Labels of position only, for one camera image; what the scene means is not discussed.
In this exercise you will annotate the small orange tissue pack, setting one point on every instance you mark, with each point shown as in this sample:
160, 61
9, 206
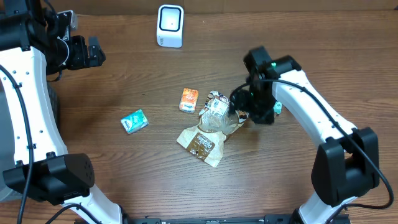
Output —
188, 100

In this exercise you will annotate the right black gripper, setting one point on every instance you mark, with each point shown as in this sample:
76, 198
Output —
240, 102

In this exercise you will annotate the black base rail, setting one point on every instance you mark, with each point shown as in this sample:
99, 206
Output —
211, 221

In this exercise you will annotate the teal snack bar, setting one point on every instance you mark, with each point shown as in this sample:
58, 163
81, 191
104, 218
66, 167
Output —
277, 107

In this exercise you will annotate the brown snack pouch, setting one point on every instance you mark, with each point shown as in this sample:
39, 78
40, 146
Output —
216, 124

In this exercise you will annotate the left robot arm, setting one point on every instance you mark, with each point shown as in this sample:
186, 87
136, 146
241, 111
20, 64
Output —
37, 42

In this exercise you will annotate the small teal tissue pack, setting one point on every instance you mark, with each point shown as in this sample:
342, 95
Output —
134, 122

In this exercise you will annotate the white barcode scanner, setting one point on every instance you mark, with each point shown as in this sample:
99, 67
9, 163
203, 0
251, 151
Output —
169, 31

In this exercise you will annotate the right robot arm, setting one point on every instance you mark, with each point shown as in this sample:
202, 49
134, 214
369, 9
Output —
347, 157

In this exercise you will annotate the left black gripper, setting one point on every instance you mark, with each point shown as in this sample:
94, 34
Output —
90, 52

